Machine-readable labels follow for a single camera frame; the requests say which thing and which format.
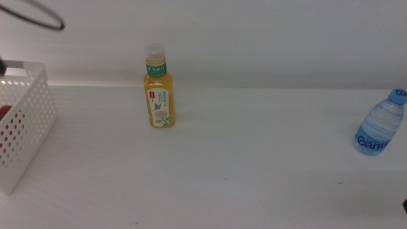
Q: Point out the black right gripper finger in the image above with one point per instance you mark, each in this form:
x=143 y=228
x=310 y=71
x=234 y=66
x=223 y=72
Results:
x=405 y=206

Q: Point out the clear water bottle blue cap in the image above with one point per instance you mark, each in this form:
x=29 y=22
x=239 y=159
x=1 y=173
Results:
x=380 y=127

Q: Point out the yellow tea bottle white cap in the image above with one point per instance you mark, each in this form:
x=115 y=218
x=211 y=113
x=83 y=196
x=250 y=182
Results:
x=159 y=95

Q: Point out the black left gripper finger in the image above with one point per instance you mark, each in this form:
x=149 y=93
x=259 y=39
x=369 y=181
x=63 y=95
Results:
x=2 y=67

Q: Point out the red cola can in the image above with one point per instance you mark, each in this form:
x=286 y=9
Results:
x=4 y=112

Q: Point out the white perforated plastic basket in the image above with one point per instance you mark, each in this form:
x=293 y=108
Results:
x=31 y=127

